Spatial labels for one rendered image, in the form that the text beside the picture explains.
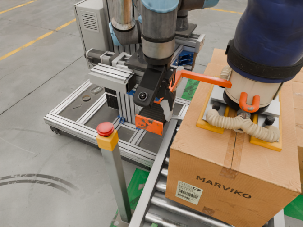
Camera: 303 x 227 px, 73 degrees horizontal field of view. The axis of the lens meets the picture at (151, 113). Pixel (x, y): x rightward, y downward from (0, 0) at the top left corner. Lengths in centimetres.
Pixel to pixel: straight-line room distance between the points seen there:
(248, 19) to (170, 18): 29
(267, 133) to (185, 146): 26
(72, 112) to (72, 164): 52
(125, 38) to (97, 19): 39
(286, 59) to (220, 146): 32
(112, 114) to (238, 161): 155
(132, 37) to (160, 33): 66
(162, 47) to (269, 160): 51
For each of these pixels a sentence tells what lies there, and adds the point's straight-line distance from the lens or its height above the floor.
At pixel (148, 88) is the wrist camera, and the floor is 136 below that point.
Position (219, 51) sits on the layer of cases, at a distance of 250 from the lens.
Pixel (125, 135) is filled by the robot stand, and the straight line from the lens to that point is 189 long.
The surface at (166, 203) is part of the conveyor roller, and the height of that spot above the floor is 55.
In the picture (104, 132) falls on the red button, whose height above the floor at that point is 104.
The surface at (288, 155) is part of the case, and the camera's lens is 83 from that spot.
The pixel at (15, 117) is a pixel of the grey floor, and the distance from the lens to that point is 278.
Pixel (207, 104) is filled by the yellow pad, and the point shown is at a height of 111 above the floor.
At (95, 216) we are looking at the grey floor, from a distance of 181.
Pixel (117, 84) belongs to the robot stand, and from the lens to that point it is 124.
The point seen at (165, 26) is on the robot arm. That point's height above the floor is 149.
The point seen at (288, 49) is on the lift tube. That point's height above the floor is 140.
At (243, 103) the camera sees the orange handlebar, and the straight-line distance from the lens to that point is 72.
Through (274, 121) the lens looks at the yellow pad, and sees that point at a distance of 88.
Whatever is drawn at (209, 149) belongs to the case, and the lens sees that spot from 73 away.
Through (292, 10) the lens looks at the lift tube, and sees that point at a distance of 63.
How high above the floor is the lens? 166
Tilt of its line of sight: 45 degrees down
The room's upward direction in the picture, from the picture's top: straight up
